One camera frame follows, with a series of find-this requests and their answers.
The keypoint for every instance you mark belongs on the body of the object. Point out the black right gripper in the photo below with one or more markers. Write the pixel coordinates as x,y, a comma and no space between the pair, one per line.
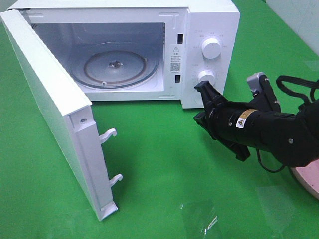
235,125

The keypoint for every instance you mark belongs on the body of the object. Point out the pink round plate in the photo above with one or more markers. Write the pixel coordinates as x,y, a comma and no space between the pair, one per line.
308,177

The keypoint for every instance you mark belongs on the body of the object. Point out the white microwave door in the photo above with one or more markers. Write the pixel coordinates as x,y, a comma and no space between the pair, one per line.
67,112

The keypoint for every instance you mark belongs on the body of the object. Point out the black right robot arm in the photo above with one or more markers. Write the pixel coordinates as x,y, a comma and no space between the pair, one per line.
292,139

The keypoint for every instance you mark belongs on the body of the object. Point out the round microwave door button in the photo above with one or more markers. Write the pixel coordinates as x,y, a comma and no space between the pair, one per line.
198,100

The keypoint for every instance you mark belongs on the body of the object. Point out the white lower microwave knob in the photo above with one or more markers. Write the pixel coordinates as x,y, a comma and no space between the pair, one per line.
207,75

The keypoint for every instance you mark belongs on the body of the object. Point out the white microwave knob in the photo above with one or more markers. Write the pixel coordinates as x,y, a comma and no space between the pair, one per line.
211,48
207,75

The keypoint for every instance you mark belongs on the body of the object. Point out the white upper microwave knob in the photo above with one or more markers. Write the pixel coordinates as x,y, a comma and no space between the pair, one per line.
211,48

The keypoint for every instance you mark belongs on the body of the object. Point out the white microwave oven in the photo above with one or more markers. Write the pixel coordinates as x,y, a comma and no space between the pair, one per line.
179,26

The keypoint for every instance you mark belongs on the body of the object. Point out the glass microwave turntable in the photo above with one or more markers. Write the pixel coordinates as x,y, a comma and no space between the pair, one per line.
114,65

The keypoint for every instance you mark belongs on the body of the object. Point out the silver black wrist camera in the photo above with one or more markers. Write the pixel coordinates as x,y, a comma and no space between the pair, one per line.
263,94

